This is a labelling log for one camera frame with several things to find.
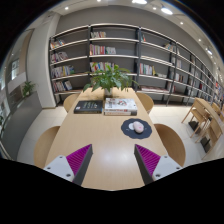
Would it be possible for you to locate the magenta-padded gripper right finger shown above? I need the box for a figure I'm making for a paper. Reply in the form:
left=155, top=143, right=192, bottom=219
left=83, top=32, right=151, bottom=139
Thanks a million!
left=133, top=143, right=183, bottom=185

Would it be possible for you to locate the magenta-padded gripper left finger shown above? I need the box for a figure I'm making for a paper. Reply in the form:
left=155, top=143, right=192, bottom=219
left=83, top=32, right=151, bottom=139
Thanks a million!
left=43, top=143, right=94, bottom=186

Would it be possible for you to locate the pale pink computer mouse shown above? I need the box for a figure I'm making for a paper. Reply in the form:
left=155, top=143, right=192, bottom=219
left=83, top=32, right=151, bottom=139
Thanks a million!
left=132, top=120, right=145, bottom=134

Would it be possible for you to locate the dark cartoon-eyed mouse pad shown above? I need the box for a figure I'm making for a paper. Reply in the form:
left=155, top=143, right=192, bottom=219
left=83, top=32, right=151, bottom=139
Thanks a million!
left=120, top=117, right=153, bottom=140

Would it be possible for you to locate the round-backed wooden chair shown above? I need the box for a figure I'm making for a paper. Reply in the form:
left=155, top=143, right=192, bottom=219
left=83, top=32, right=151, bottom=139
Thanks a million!
left=62, top=93, right=81, bottom=113
left=33, top=125, right=61, bottom=169
left=153, top=123, right=187, bottom=168
left=135, top=92, right=155, bottom=115

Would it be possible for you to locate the group of slatted wooden chairs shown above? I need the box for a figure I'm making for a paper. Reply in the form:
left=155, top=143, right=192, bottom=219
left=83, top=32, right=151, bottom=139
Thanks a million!
left=181, top=97, right=224, bottom=161

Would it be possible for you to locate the black hardcover book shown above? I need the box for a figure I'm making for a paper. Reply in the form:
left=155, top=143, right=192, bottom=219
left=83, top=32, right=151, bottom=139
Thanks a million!
left=73, top=100, right=104, bottom=115

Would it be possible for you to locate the thick book with orange lettering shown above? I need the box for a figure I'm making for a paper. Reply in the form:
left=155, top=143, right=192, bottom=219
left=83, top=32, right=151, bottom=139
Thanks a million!
left=104, top=109, right=138, bottom=117

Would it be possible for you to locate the white illustrated-cover book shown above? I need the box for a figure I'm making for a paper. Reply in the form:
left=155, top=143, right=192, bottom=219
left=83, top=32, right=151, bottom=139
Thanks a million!
left=104, top=97, right=138, bottom=113

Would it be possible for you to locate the small green floor plant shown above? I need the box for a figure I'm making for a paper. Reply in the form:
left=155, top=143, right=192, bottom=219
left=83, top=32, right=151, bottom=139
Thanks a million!
left=21, top=80, right=37, bottom=98

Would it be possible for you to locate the green potted plant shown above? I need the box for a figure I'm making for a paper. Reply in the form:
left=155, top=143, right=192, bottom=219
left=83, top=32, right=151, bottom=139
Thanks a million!
left=83, top=63, right=138, bottom=98

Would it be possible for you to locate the grey bookshelf unit with books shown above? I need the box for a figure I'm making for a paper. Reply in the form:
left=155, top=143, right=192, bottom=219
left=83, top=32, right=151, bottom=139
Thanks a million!
left=48, top=23, right=224, bottom=108

